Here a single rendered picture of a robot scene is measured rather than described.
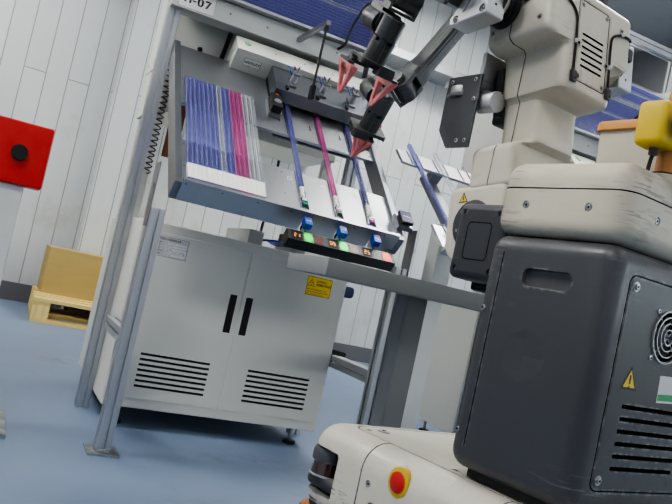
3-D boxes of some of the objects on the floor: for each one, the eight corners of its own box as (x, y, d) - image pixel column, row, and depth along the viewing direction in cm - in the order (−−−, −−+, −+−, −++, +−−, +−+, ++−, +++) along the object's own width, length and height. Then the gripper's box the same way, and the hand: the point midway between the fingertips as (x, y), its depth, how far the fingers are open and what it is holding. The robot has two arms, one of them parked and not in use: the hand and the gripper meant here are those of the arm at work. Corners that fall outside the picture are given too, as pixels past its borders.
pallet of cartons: (193, 335, 527) (206, 277, 529) (224, 354, 457) (239, 287, 459) (23, 305, 480) (38, 242, 482) (28, 321, 409) (46, 247, 411)
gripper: (364, 110, 202) (338, 157, 209) (395, 122, 206) (369, 168, 214) (358, 99, 207) (334, 145, 215) (389, 111, 211) (364, 155, 219)
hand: (353, 154), depth 214 cm, fingers closed
